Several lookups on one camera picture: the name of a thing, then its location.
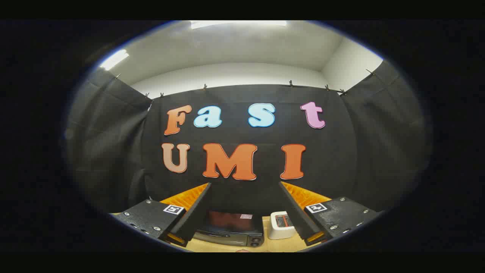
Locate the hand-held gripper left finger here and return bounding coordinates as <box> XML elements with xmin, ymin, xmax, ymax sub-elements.
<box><xmin>113</xmin><ymin>182</ymin><xmax>212</xmax><ymax>248</ymax></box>

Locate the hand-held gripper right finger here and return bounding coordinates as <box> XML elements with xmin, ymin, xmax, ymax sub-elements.
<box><xmin>278</xmin><ymin>181</ymin><xmax>381</xmax><ymax>246</ymax></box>

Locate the black toaster oven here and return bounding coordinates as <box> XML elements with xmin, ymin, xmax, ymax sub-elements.
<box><xmin>193</xmin><ymin>210</ymin><xmax>264</xmax><ymax>248</ymax></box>

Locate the white pop-up toaster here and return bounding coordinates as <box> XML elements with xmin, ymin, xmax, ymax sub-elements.
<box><xmin>268</xmin><ymin>211</ymin><xmax>297</xmax><ymax>240</ymax></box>

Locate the ceiling light panel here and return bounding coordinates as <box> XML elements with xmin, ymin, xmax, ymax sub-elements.
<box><xmin>189</xmin><ymin>20</ymin><xmax>288</xmax><ymax>29</ymax></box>
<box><xmin>99</xmin><ymin>49</ymin><xmax>129</xmax><ymax>71</ymax></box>

